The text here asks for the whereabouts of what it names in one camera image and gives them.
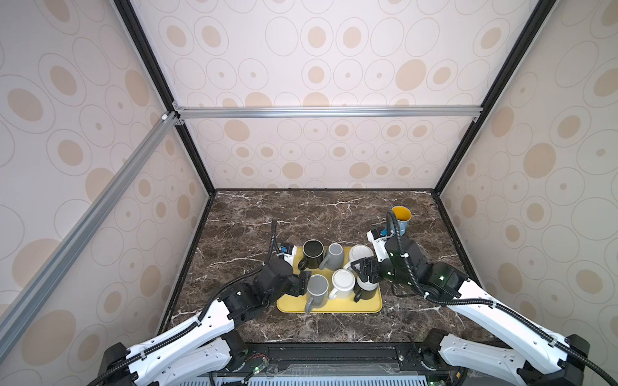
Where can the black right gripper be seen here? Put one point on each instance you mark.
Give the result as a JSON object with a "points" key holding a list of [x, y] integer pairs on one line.
{"points": [[369, 265]]}

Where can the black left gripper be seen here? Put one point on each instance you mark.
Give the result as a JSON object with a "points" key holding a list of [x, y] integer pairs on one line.
{"points": [[298, 282]]}

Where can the tall grey mug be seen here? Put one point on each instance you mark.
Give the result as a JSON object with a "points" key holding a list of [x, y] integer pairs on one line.
{"points": [[317, 293]]}

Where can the blue butterfly mug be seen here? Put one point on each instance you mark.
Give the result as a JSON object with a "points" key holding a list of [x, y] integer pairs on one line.
{"points": [[400, 214]]}

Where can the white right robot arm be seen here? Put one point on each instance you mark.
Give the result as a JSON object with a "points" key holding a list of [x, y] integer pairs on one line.
{"points": [[530, 354]]}

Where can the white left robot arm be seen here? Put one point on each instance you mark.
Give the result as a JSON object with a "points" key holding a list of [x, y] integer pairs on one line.
{"points": [[208, 342]]}

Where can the white ribbed-bottom mug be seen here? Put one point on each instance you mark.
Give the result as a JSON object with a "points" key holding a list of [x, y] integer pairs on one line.
{"points": [[356, 253]]}

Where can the black mug white bottom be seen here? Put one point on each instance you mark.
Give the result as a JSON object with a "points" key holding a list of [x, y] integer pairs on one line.
{"points": [[364, 290]]}

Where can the small grey mug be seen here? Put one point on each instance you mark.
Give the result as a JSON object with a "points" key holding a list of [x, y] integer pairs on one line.
{"points": [[334, 258]]}

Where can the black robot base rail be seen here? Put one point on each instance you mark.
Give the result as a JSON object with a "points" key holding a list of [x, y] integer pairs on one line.
{"points": [[340, 364]]}

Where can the aluminium rail back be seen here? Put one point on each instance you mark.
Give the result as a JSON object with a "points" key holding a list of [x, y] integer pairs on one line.
{"points": [[321, 112]]}

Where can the aluminium rail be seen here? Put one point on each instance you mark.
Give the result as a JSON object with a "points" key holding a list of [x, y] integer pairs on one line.
{"points": [[41, 287], [321, 112]]}

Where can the aluminium rail left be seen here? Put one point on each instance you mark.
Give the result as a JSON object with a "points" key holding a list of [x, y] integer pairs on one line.
{"points": [[41, 287]]}

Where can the black corner frame post right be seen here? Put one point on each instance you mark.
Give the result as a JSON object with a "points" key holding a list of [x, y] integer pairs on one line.
{"points": [[521, 46]]}

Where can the black corner frame post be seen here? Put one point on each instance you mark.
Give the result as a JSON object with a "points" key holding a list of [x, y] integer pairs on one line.
{"points": [[129, 18], [521, 46]]}

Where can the black corner frame post left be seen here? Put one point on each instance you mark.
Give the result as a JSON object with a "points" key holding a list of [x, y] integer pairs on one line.
{"points": [[129, 18]]}

